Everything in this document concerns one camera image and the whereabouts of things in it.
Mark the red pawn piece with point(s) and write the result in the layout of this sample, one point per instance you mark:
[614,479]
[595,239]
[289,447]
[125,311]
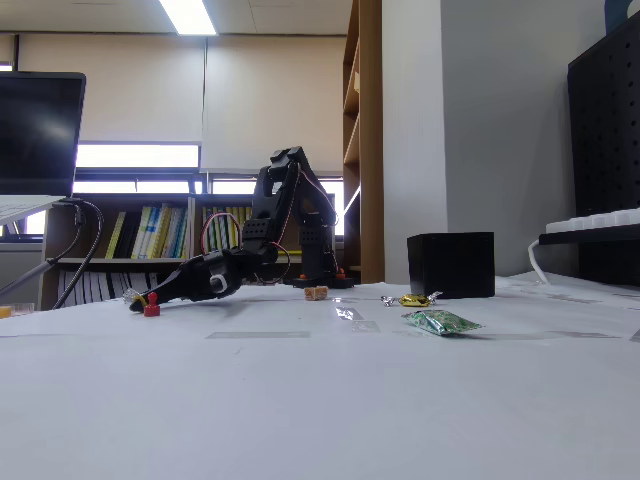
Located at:
[152,310]

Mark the black box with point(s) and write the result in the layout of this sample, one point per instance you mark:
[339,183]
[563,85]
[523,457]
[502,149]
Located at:
[450,265]

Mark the blue wrapped candy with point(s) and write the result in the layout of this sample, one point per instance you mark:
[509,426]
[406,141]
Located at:
[131,296]

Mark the slanted yellow book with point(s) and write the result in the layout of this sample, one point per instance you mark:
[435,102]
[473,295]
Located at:
[116,235]

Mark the low wooden bookshelf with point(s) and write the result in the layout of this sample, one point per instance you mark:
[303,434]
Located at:
[150,197]

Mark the brown caramel cube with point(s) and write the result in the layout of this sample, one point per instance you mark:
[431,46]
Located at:
[316,293]

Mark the short clear tape strip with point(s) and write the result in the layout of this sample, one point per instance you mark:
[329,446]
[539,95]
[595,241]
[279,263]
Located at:
[351,313]
[365,326]

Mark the white paper sheet cover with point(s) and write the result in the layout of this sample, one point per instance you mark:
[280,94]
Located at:
[300,400]

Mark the clear plastic container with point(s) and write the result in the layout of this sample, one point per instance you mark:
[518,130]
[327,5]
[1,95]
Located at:
[23,309]

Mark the orange object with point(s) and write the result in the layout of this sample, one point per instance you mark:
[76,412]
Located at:
[4,312]

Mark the beige roller blind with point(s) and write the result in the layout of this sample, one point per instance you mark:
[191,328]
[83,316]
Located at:
[125,90]
[275,100]

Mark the white laptop stand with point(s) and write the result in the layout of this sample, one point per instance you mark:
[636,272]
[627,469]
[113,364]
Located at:
[20,207]

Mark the tall wooden shelf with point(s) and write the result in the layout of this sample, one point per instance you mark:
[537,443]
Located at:
[371,150]

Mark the gold wrapped candy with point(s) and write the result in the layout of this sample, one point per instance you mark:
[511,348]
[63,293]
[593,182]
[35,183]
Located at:
[415,300]

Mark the black computer monitor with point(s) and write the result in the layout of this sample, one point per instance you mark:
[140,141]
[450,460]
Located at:
[35,135]

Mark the green silver snack packet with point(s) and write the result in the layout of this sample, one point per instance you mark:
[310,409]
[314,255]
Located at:
[440,322]

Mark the ceiling light panel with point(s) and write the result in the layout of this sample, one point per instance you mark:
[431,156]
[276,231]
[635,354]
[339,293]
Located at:
[187,17]

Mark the black pegboard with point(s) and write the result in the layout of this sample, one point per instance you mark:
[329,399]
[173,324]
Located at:
[605,125]

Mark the dark blue object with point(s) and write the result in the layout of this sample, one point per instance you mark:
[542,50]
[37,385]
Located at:
[620,15]

